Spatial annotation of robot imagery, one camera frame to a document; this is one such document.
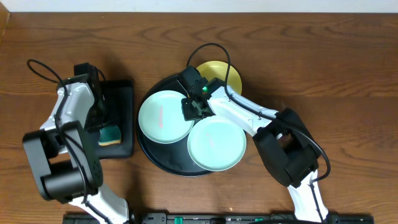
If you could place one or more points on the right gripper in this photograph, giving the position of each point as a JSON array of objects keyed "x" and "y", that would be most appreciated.
[{"x": 188, "y": 115}]

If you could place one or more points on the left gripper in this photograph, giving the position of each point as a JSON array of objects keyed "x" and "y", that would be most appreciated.
[{"x": 89, "y": 126}]

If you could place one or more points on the yellow plate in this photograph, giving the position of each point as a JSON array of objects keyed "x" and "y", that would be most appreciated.
[{"x": 217, "y": 69}]

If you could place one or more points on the mint plate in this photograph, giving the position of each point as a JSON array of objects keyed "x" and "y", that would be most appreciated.
[
  {"x": 161, "y": 117},
  {"x": 216, "y": 144}
]

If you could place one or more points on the mint plate front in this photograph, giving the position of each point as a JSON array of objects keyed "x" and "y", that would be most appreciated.
[{"x": 216, "y": 144}]

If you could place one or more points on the green yellow sponge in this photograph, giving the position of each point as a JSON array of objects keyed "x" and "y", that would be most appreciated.
[{"x": 109, "y": 135}]

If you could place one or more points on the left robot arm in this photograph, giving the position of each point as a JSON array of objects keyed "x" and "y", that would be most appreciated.
[{"x": 63, "y": 160}]

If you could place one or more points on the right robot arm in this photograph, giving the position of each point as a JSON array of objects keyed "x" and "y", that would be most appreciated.
[{"x": 287, "y": 149}]

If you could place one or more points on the black rectangular tray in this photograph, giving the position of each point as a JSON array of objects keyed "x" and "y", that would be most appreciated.
[{"x": 119, "y": 99}]

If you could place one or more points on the black round tray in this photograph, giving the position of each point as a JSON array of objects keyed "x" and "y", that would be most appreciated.
[{"x": 173, "y": 158}]

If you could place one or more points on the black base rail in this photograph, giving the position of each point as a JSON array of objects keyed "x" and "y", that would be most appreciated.
[{"x": 163, "y": 218}]

